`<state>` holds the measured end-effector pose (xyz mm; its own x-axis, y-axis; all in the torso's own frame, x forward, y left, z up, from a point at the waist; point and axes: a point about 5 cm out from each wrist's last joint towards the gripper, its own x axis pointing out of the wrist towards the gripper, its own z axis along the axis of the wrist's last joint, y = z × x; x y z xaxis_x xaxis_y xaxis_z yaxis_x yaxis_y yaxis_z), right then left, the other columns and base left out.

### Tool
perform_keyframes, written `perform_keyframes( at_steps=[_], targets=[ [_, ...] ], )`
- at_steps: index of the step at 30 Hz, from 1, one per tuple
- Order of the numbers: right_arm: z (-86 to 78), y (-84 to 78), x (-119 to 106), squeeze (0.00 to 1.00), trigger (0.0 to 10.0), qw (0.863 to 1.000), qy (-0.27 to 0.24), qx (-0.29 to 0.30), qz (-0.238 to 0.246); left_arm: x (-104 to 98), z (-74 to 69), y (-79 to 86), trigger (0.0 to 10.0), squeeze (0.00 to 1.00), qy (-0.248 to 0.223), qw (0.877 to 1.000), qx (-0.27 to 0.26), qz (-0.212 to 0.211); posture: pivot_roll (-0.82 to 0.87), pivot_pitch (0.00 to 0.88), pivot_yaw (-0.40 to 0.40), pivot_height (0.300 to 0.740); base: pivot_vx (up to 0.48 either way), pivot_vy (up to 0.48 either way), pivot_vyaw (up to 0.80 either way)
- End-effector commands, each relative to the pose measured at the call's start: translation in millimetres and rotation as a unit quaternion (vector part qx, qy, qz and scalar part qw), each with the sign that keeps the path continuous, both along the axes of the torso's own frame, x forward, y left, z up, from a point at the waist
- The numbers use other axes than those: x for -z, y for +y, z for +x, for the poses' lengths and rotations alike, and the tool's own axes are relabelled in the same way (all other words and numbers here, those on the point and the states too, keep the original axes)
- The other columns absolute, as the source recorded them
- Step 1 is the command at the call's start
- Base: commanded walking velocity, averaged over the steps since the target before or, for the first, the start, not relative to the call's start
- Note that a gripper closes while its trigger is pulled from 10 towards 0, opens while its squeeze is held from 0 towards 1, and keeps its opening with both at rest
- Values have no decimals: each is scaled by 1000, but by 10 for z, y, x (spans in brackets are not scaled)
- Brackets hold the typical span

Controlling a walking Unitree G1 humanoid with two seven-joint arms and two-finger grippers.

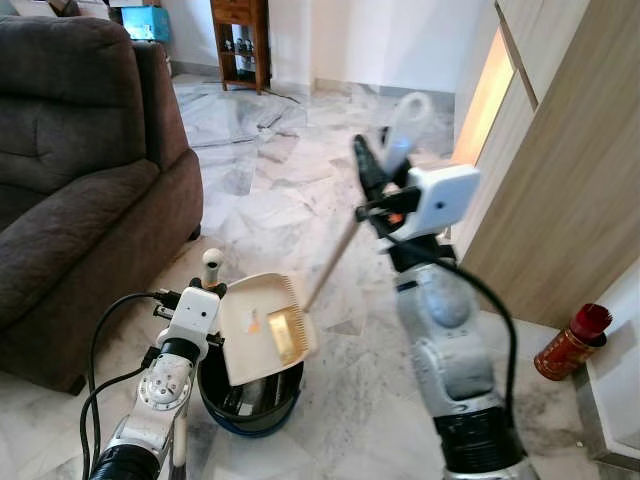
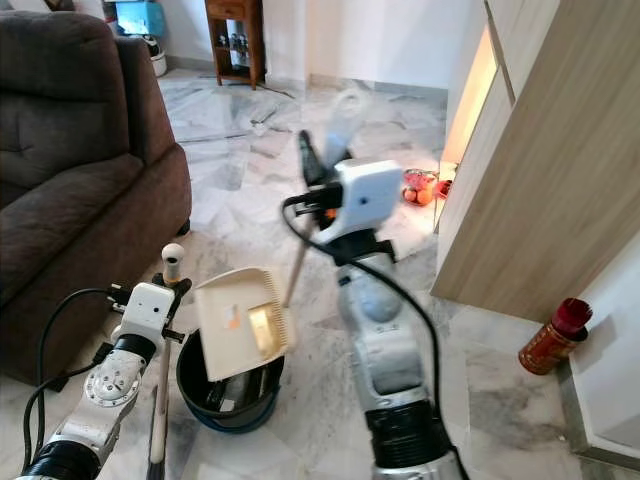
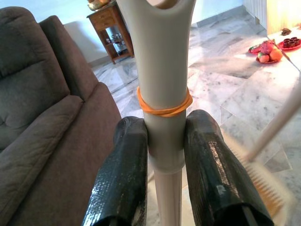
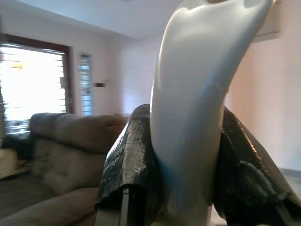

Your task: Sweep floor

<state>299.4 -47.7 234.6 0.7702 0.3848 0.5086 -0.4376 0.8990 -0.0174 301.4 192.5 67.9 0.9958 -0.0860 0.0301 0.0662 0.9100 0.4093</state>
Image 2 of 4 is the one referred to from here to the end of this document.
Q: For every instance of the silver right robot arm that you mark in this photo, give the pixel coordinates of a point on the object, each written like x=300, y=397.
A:
x=385, y=340

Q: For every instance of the blue storage box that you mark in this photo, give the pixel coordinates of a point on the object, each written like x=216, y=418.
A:
x=140, y=18

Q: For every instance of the red tin can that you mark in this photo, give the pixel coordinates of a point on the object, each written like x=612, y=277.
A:
x=550, y=345

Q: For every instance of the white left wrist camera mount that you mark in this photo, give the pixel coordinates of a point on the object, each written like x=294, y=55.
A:
x=145, y=310

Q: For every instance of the red round ornaments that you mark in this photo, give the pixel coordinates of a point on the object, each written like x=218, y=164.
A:
x=418, y=190

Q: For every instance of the white round container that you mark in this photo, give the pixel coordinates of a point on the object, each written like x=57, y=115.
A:
x=158, y=60

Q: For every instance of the dark brown fabric sofa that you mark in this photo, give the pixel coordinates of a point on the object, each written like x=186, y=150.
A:
x=80, y=200

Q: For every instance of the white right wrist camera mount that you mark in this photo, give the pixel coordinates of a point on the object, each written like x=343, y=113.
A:
x=365, y=195

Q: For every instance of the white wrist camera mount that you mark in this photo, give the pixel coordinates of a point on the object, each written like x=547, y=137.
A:
x=145, y=310
x=365, y=195

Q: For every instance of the light wood cabinet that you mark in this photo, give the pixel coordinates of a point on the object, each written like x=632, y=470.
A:
x=560, y=150

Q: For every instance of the dark wooden shelf stand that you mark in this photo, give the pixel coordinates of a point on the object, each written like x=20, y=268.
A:
x=233, y=10

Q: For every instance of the black round bucket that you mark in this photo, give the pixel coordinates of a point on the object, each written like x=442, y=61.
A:
x=225, y=400

